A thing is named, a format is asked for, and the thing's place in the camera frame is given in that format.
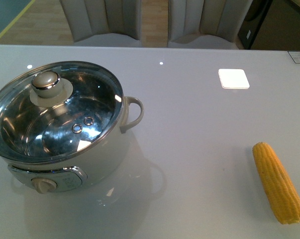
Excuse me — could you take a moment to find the left beige upholstered chair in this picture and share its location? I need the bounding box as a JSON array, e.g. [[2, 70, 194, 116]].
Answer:
[[60, 0, 142, 47]]

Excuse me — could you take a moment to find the white electric cooking pot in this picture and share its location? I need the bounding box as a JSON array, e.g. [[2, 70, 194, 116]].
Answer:
[[1, 72, 142, 194]]

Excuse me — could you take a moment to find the beige upholstered chair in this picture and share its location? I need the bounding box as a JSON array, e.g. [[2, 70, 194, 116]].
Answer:
[[60, 0, 142, 47], [167, 0, 252, 50]]

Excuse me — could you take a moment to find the glass pot lid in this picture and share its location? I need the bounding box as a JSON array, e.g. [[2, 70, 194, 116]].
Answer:
[[0, 61, 123, 164]]

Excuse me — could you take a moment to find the label sticker on table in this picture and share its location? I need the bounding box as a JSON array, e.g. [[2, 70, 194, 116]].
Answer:
[[288, 51, 300, 64]]

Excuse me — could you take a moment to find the yellow corn cob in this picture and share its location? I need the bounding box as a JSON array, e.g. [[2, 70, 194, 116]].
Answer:
[[252, 142, 300, 225]]

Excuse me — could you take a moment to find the right beige upholstered chair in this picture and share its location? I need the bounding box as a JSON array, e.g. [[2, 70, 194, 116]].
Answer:
[[167, 0, 252, 50]]

